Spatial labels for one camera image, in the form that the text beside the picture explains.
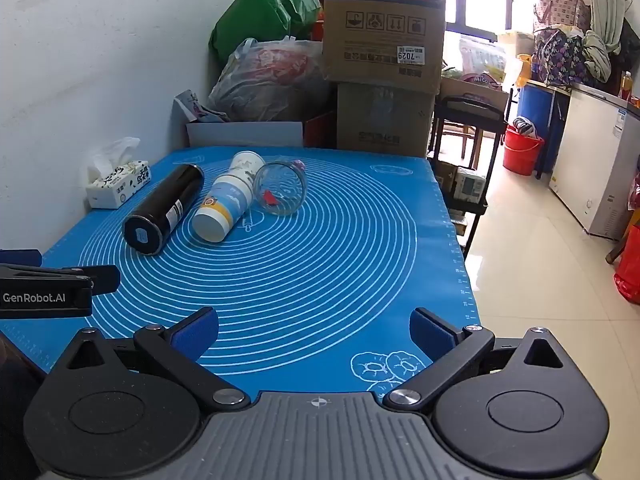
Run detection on red cardboard box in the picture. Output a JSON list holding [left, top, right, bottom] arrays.
[[303, 109, 339, 150]]

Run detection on green plastic bag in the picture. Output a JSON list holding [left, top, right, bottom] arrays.
[[209, 0, 324, 69]]

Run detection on blue silicone baking mat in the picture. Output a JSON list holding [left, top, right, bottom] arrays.
[[0, 145, 482, 397]]

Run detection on white tissue pack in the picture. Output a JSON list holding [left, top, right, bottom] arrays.
[[85, 137, 152, 210]]

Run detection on small white carton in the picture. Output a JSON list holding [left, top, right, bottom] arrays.
[[452, 167, 489, 202]]

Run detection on clear glass cup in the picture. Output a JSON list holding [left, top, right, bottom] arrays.
[[252, 158, 307, 217]]

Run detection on pink checked bag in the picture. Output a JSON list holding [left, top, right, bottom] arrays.
[[533, 0, 594, 33]]

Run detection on wooden chair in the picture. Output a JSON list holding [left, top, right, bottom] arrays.
[[439, 119, 484, 171]]

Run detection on pale green curtain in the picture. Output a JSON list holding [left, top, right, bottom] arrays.
[[589, 0, 627, 57]]

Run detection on large printed cardboard box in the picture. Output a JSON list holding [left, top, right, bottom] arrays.
[[322, 0, 447, 95]]

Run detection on red plastic bucket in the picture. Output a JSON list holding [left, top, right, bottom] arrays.
[[502, 125, 545, 177]]

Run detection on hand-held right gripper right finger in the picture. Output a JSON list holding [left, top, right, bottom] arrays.
[[383, 307, 572, 407]]

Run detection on blue plastic barrel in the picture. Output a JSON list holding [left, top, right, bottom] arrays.
[[516, 82, 571, 174]]

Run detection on purple floral bag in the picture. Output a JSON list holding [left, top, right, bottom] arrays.
[[532, 26, 591, 88]]

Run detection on clear plastic bag red contents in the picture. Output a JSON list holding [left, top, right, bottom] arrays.
[[207, 36, 337, 124]]

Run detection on white chest freezer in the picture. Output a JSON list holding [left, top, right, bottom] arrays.
[[548, 82, 640, 245]]

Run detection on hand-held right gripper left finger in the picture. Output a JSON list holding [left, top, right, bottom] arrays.
[[64, 307, 252, 407]]

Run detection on black shelf cart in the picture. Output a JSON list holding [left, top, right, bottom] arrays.
[[426, 94, 509, 262]]

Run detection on taped cardboard box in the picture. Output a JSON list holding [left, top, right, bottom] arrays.
[[335, 82, 437, 159]]

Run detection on printed plastic package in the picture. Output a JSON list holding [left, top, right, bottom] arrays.
[[457, 35, 509, 87]]

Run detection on black cylindrical cup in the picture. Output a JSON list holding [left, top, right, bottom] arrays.
[[122, 163, 205, 255]]

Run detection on white and blue cup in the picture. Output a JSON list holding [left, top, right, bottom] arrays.
[[192, 150, 266, 245]]

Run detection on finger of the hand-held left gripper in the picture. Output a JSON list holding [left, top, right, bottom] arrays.
[[0, 263, 121, 295], [0, 249, 44, 267]]

